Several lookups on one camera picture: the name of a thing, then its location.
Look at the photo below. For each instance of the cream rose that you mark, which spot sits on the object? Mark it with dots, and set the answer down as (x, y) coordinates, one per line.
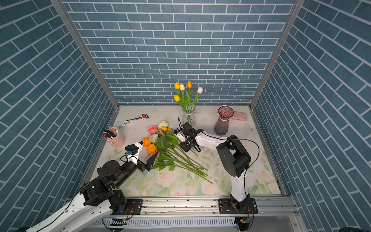
(163, 124)

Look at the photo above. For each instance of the pink case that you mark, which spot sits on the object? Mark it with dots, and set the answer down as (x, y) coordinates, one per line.
(239, 116)

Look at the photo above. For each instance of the pale pink tulip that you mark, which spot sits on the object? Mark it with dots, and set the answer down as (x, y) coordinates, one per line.
(199, 92)

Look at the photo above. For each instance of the clear glass vase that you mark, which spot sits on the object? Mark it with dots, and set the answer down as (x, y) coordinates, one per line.
(189, 117)

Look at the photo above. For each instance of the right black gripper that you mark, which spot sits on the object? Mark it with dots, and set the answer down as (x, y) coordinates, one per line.
(184, 147)

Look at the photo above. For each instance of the pink pen holder cup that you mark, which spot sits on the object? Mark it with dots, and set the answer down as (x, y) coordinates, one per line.
(114, 137)

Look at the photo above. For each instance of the orange tulip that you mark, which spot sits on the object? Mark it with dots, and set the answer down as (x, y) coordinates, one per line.
(189, 95)
(170, 140)

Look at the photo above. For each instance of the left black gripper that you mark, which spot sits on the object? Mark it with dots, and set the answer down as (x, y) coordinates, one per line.
(149, 165)

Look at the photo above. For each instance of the yellow tulip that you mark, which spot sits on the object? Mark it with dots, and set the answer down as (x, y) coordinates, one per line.
(177, 88)
(178, 101)

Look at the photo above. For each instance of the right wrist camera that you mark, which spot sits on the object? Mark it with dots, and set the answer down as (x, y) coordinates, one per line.
(178, 133)

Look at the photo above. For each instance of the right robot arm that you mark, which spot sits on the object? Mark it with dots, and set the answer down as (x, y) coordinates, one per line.
(233, 155)

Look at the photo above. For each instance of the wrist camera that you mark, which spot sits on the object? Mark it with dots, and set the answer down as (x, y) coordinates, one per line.
(178, 133)
(133, 151)

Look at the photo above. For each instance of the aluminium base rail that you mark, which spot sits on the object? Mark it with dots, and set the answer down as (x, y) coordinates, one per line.
(275, 213)

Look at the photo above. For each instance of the white rose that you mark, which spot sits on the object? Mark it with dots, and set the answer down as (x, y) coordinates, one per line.
(153, 138)

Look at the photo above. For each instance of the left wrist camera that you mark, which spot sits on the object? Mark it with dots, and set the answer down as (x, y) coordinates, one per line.
(133, 151)

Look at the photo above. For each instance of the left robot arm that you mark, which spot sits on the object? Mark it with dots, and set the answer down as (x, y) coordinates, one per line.
(97, 199)

